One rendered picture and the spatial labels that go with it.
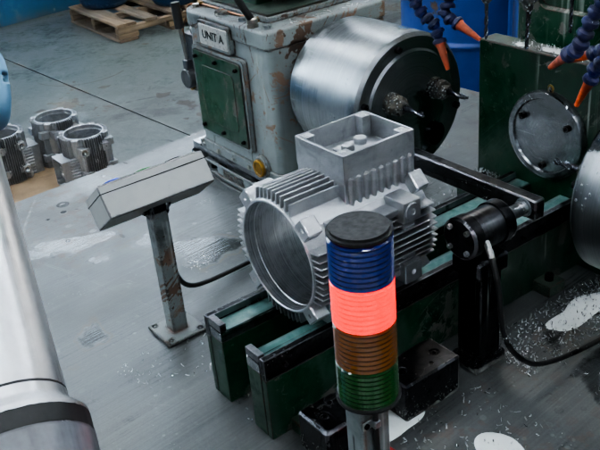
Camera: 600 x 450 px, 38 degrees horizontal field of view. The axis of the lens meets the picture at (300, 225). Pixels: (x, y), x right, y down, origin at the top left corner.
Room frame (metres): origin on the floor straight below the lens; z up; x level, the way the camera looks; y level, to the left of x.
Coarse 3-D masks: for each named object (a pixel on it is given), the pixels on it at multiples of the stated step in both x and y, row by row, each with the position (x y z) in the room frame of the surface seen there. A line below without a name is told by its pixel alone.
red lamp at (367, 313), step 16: (336, 288) 0.65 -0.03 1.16; (384, 288) 0.64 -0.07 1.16; (336, 304) 0.65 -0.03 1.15; (352, 304) 0.64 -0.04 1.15; (368, 304) 0.64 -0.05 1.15; (384, 304) 0.64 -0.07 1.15; (336, 320) 0.65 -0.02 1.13; (352, 320) 0.64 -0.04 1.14; (368, 320) 0.64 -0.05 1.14; (384, 320) 0.64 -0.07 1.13
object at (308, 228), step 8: (408, 176) 1.02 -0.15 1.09; (416, 176) 1.02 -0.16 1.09; (424, 176) 1.02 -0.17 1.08; (256, 184) 1.03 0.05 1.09; (408, 184) 1.02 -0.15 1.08; (416, 184) 1.01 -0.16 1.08; (424, 184) 1.01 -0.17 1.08; (248, 192) 1.02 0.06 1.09; (248, 200) 1.01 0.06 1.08; (312, 216) 0.93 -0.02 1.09; (296, 224) 0.93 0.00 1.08; (304, 224) 0.92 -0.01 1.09; (312, 224) 0.92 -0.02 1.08; (304, 232) 0.91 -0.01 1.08; (312, 232) 0.91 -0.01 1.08; (320, 232) 0.92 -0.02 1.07; (304, 240) 0.91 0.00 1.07; (424, 256) 1.02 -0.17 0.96; (424, 264) 1.01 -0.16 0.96; (256, 280) 1.02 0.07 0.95; (304, 312) 0.93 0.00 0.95; (312, 312) 0.91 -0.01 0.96; (320, 312) 0.91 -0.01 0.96; (328, 312) 0.92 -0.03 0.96; (312, 320) 0.91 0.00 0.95; (320, 320) 0.92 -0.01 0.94
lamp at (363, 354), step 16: (336, 336) 0.66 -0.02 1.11; (352, 336) 0.64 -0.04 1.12; (368, 336) 0.64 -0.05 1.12; (384, 336) 0.64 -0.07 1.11; (336, 352) 0.66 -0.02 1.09; (352, 352) 0.64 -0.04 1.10; (368, 352) 0.64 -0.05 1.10; (384, 352) 0.64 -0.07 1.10; (352, 368) 0.64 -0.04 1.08; (368, 368) 0.64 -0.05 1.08; (384, 368) 0.64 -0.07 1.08
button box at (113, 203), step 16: (176, 160) 1.15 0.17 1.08; (192, 160) 1.16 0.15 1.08; (128, 176) 1.11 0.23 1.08; (144, 176) 1.12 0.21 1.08; (160, 176) 1.13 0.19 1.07; (176, 176) 1.14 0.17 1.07; (192, 176) 1.15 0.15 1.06; (208, 176) 1.16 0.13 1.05; (96, 192) 1.09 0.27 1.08; (112, 192) 1.09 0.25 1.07; (128, 192) 1.10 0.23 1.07; (144, 192) 1.10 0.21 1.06; (160, 192) 1.11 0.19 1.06; (176, 192) 1.12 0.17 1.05; (192, 192) 1.16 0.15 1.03; (96, 208) 1.10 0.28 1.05; (112, 208) 1.07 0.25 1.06; (128, 208) 1.08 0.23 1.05; (144, 208) 1.10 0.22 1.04; (96, 224) 1.11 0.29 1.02; (112, 224) 1.10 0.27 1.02
